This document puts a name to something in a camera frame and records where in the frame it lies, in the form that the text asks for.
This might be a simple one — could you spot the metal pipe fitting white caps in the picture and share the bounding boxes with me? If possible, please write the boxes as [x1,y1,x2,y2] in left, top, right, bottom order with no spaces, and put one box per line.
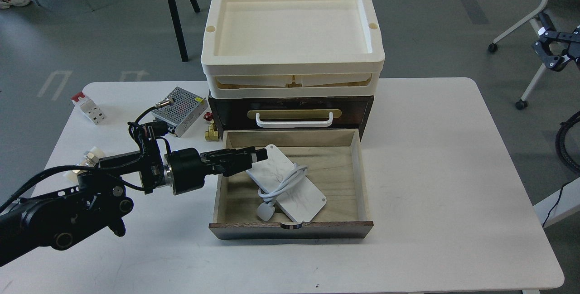
[63,147,105,186]

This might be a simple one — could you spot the black chair legs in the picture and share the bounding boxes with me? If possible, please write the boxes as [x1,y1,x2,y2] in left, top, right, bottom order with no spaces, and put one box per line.
[161,0,201,62]

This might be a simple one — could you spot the metal mesh power supply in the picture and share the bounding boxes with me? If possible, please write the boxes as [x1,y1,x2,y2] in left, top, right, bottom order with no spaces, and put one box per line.
[151,87,208,138]

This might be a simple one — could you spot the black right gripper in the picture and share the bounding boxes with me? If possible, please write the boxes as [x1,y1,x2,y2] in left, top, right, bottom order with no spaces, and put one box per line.
[538,29,580,67]

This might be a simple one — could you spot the white charging cable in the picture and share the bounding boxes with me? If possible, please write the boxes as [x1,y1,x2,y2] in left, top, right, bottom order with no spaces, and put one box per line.
[256,163,309,222]

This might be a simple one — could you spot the cream plastic tray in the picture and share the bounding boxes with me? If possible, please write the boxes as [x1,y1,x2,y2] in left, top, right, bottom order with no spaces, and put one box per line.
[201,0,385,99]

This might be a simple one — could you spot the dark wooden cabinet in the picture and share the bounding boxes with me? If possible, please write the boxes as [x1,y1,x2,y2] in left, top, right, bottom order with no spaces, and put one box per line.
[208,96,374,135]

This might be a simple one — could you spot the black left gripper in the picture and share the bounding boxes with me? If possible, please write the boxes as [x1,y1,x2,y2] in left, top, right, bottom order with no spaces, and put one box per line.
[165,147,268,195]

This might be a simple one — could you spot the open wooden drawer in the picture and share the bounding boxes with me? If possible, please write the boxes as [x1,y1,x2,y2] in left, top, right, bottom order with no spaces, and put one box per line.
[209,129,374,240]

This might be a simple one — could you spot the white side table edge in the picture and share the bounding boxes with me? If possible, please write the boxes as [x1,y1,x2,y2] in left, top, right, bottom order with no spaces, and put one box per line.
[534,178,580,228]

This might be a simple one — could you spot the white marbled plate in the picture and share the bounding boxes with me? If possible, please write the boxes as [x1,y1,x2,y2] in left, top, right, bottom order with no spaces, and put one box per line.
[246,144,327,222]

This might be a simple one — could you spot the brass valve red knob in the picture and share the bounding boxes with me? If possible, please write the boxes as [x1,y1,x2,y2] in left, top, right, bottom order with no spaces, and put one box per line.
[203,111,220,141]

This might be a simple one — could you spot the red white circuit breaker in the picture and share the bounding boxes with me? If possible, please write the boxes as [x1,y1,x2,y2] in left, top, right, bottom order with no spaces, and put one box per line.
[71,92,107,125]

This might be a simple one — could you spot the white drawer handle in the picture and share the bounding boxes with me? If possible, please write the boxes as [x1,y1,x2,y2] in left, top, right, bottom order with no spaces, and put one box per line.
[255,112,334,128]

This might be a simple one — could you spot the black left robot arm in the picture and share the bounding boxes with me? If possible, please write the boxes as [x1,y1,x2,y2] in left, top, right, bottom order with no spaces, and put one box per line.
[0,119,267,265]

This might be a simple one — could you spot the black corrugated cable conduit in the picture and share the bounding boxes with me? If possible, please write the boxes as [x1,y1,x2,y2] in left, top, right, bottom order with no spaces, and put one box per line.
[555,111,580,174]

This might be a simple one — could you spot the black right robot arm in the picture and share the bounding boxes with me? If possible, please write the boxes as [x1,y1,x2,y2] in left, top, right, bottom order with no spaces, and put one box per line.
[532,27,580,72]

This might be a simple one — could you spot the white office chair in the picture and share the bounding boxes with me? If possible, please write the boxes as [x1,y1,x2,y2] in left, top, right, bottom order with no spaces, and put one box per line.
[488,0,580,110]

